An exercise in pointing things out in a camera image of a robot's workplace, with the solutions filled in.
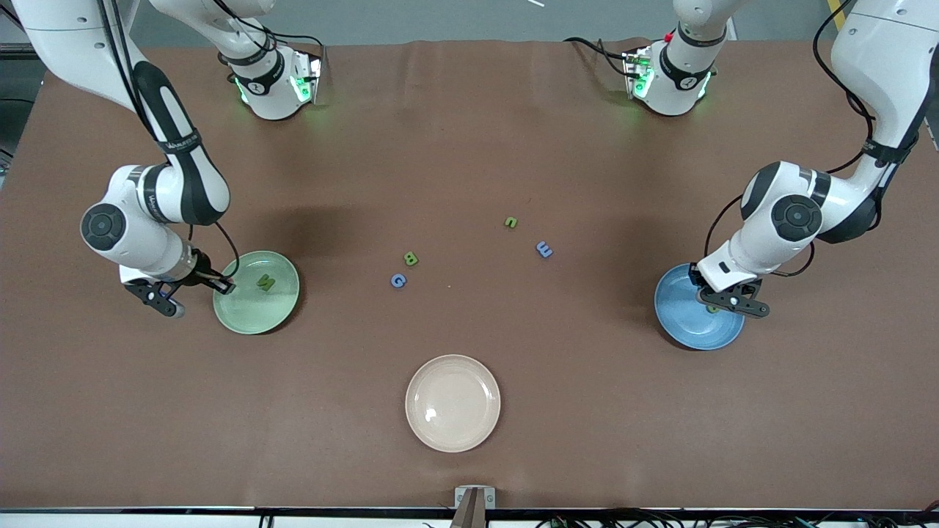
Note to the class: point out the green letter B block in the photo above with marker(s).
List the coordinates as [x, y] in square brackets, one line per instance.
[411, 259]

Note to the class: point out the tan camera pole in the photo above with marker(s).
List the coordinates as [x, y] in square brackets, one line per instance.
[469, 517]

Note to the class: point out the aluminium frame profile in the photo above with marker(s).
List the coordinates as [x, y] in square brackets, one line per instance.
[60, 53]

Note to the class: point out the base connector box green light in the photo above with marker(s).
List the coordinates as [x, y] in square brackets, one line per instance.
[637, 73]
[304, 81]

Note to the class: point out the light green plate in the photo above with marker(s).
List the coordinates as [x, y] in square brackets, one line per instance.
[256, 312]

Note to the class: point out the blue letter G block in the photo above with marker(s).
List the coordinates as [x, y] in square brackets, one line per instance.
[398, 281]

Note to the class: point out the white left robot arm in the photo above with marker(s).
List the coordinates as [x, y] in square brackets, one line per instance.
[880, 66]

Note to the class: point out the brown table cover sheet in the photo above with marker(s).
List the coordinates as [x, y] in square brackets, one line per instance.
[469, 147]

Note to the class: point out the green letter N block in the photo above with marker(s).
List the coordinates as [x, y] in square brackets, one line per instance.
[265, 282]

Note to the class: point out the blue plate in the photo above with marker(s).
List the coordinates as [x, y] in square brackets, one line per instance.
[689, 330]

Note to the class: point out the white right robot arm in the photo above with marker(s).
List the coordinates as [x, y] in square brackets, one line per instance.
[139, 242]

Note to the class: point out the beige plate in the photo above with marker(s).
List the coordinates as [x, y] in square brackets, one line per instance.
[452, 403]

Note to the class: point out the blue letter m block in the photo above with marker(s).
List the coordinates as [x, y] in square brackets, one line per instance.
[544, 249]

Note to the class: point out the white table edge rail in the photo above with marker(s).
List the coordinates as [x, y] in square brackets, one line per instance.
[110, 522]

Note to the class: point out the grey metal mount bracket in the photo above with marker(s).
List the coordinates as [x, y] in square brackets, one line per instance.
[488, 499]

